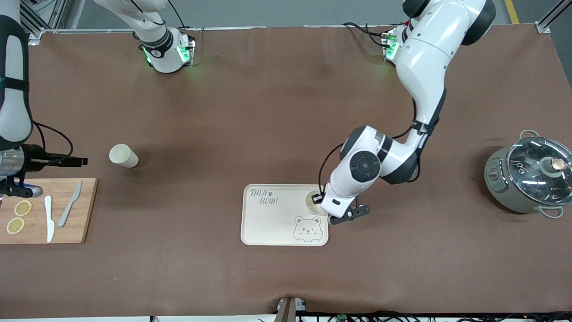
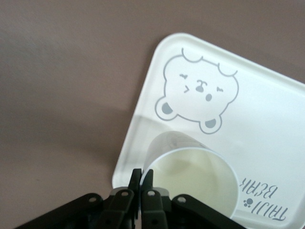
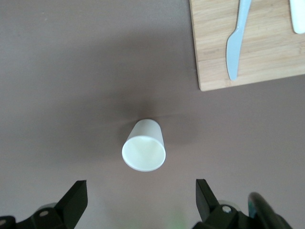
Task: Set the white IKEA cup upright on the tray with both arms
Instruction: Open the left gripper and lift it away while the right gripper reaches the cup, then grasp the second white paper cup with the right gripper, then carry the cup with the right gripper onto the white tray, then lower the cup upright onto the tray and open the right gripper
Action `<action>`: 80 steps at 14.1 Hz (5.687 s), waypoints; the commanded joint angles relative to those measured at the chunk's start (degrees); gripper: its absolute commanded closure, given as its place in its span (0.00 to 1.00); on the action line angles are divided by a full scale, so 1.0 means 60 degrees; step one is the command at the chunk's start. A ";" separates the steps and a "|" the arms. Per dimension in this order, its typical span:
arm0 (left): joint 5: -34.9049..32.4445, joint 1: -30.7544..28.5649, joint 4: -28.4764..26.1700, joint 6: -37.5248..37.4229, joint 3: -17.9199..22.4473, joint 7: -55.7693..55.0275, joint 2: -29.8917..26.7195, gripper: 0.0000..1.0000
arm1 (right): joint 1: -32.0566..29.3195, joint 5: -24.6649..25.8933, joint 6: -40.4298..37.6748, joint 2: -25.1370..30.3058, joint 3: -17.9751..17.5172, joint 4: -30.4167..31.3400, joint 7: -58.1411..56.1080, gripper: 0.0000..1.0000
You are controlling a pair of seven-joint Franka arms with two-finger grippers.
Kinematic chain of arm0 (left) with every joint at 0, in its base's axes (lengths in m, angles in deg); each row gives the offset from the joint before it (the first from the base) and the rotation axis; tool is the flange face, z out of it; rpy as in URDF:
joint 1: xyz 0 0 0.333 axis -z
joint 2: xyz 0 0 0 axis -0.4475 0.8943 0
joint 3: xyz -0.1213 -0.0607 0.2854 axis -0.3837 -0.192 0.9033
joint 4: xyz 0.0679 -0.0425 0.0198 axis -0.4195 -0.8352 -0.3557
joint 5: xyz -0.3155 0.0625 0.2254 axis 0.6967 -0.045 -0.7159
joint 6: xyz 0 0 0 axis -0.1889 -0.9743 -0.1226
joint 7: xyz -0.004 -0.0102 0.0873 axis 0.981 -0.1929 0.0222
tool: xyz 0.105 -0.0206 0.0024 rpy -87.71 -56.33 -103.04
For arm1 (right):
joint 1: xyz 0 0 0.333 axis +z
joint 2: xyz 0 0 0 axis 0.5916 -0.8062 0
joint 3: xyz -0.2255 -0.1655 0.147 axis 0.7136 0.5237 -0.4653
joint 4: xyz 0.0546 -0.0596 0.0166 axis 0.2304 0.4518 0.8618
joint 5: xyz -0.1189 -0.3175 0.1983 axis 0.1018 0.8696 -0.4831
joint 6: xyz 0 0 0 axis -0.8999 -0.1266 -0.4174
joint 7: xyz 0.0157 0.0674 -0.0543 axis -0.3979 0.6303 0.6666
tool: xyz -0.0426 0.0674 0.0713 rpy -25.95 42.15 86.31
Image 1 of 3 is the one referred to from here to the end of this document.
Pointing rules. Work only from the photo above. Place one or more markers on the white plastic cup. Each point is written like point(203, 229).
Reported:
point(313, 203)

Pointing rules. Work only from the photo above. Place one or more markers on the aluminium frame profile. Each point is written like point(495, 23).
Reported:
point(35, 20)
point(547, 20)

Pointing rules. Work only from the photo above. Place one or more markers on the grey-green electric cooking pot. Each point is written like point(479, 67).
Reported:
point(496, 183)

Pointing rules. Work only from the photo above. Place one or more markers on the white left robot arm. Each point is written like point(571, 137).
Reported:
point(424, 58)

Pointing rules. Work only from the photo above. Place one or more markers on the yellow lemon slice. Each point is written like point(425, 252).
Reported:
point(23, 208)
point(15, 226)

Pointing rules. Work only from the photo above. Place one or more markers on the grey-blue plastic knife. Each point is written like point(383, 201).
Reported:
point(68, 208)

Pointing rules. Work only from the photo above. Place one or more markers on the cream tray with bear print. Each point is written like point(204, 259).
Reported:
point(272, 219)

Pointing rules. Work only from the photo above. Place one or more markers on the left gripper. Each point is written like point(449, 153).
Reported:
point(317, 197)

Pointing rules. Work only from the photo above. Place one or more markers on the white paper cup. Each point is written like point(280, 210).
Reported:
point(123, 156)

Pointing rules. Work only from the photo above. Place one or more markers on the glass pot lid with knob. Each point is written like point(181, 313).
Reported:
point(532, 174)

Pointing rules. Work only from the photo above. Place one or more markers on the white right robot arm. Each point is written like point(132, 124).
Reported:
point(161, 53)

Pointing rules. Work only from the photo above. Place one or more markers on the white plastic knife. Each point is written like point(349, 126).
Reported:
point(49, 223)

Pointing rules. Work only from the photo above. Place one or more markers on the brown table cover sheet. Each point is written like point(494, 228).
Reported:
point(268, 112)

